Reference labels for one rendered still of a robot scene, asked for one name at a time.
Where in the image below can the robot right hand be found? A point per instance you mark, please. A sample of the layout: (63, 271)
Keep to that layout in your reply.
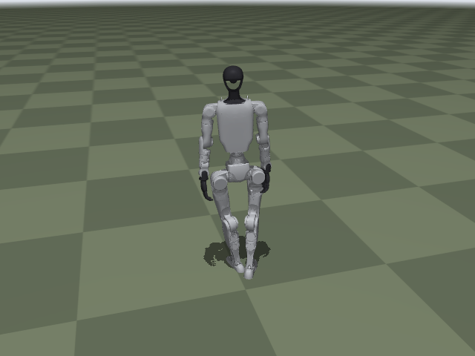
(265, 184)

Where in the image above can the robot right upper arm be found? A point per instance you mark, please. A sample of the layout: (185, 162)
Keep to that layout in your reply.
(262, 121)

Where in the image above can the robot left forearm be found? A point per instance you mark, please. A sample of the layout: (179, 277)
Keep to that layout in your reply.
(204, 158)

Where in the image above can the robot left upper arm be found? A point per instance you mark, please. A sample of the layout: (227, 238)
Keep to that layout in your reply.
(209, 111)

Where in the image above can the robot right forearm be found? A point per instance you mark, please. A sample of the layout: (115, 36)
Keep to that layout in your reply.
(265, 154)

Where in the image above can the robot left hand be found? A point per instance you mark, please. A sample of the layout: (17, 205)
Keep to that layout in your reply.
(203, 185)

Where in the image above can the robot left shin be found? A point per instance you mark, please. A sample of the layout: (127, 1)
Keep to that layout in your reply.
(232, 241)

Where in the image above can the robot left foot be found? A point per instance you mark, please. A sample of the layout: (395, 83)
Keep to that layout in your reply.
(239, 268)

